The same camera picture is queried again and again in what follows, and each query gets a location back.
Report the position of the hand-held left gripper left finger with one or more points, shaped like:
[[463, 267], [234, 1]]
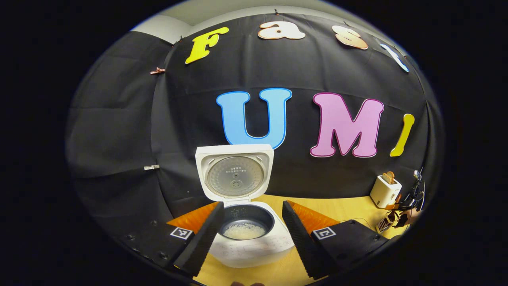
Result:
[[206, 242]]

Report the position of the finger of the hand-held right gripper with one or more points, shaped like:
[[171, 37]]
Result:
[[393, 206]]

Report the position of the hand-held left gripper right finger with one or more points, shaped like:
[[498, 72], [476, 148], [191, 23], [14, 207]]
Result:
[[299, 242]]

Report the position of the brown wooden spoon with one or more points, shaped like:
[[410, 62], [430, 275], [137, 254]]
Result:
[[398, 198]]

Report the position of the white rice heap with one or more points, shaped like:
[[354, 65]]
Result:
[[244, 231]]

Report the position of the white rice cooker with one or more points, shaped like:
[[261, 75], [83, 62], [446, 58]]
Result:
[[254, 251]]

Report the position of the white toaster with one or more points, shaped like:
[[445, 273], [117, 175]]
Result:
[[383, 194]]

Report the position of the brown toast slice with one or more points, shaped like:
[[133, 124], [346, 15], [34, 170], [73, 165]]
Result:
[[388, 177]]

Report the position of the dark grey inner pot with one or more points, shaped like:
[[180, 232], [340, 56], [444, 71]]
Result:
[[246, 212]]

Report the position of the white cloth clip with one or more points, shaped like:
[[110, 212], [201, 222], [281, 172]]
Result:
[[151, 167]]

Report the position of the black backdrop cloth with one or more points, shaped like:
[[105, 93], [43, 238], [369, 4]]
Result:
[[119, 131]]

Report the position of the copper cloth clip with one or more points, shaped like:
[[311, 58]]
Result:
[[157, 71]]

